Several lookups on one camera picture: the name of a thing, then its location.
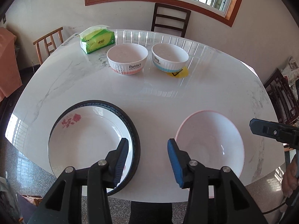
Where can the light wooden chair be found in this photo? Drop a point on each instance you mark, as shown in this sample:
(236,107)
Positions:
(49,43)

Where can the white bowl pink base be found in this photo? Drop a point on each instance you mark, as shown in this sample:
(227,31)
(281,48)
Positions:
(127,58)

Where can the white plate pink flowers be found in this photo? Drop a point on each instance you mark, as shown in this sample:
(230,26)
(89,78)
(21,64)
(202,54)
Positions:
(86,135)

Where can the white bowl blue base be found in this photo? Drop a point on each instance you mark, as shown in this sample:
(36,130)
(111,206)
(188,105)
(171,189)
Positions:
(168,57)

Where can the green tissue pack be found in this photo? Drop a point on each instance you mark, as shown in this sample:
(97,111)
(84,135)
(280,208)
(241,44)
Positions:
(95,38)

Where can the pink cloth covered furniture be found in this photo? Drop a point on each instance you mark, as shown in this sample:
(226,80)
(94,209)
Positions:
(10,79)

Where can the person's right hand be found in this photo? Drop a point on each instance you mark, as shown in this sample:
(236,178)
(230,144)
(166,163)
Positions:
(290,181)

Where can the large pink bowl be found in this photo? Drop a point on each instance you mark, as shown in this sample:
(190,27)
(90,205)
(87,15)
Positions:
(212,139)

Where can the yellow round warning sticker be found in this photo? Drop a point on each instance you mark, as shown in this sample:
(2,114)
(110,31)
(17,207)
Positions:
(179,74)

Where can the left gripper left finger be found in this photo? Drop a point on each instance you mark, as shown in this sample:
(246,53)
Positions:
(116,160)

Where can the large blue floral plate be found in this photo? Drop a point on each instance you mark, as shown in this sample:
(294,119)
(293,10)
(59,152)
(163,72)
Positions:
(135,137)

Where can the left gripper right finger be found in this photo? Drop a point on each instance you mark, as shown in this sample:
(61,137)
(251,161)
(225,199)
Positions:
(180,164)

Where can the dark wooden side chair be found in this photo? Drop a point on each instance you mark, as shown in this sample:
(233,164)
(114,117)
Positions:
(282,98)

